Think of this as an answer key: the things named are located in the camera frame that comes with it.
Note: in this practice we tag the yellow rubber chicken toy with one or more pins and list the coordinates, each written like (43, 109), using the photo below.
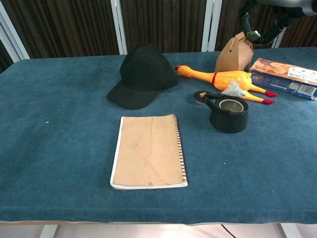
(223, 79)

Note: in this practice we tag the blue table cloth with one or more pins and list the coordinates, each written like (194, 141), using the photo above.
(62, 148)

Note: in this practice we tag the small clear plastic bag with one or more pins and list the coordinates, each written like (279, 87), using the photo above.
(234, 89)

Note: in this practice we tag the blue printed food package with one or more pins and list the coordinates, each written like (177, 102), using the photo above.
(284, 77)

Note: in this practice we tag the white table leg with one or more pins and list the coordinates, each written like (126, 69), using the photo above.
(49, 231)
(288, 231)

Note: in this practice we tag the brown paper gable box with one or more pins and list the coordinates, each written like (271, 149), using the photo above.
(235, 57)

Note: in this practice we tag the black kettle with top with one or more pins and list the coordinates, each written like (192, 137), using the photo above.
(227, 121)

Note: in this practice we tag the black baseball cap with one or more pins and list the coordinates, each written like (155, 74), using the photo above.
(146, 74)

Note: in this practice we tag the white screen frame post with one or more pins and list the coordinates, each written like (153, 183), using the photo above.
(12, 37)
(119, 27)
(211, 24)
(278, 41)

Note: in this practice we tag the brown spiral notebook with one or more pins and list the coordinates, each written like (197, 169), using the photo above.
(148, 153)

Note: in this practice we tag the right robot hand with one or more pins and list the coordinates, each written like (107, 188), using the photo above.
(275, 26)

